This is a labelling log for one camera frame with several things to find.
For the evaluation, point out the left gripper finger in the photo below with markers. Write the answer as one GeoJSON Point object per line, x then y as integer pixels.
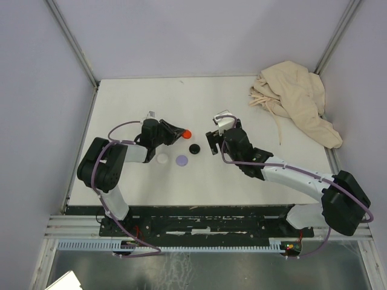
{"type": "Point", "coordinates": [172, 138]}
{"type": "Point", "coordinates": [169, 128]}

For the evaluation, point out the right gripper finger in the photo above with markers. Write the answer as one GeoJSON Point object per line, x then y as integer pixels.
{"type": "Point", "coordinates": [212, 137]}
{"type": "Point", "coordinates": [216, 147]}

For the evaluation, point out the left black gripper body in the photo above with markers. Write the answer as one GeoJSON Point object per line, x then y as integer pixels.
{"type": "Point", "coordinates": [164, 136]}

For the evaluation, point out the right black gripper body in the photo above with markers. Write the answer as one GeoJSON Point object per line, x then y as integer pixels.
{"type": "Point", "coordinates": [232, 155]}

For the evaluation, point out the red earbud case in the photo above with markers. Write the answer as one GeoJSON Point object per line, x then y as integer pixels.
{"type": "Point", "coordinates": [187, 134]}

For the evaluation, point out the black earbud case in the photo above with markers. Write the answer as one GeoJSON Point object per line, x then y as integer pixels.
{"type": "Point", "coordinates": [194, 149]}

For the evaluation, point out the white earbud case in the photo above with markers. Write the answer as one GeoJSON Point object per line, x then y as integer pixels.
{"type": "Point", "coordinates": [162, 158]}

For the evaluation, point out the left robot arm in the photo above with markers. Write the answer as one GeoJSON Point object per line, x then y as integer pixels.
{"type": "Point", "coordinates": [101, 167]}

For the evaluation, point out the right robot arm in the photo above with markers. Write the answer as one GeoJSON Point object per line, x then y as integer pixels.
{"type": "Point", "coordinates": [340, 202]}

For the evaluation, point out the purple earbud case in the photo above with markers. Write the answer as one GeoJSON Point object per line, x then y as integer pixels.
{"type": "Point", "coordinates": [181, 160]}

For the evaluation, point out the beige cloth bag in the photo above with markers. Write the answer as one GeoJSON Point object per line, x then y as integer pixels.
{"type": "Point", "coordinates": [289, 90]}

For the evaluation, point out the white paper corner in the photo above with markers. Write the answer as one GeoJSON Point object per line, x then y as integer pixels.
{"type": "Point", "coordinates": [68, 281]}

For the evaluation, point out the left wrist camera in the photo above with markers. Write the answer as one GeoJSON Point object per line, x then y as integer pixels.
{"type": "Point", "coordinates": [150, 115]}

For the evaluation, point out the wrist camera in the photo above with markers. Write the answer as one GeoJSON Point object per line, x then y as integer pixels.
{"type": "Point", "coordinates": [225, 120]}
{"type": "Point", "coordinates": [150, 115]}

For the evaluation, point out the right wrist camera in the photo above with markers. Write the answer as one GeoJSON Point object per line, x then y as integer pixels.
{"type": "Point", "coordinates": [225, 120]}

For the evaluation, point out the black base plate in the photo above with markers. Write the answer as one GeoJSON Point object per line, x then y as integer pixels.
{"type": "Point", "coordinates": [249, 225]}

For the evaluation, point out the aluminium frame rail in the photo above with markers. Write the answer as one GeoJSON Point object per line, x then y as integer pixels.
{"type": "Point", "coordinates": [87, 227]}

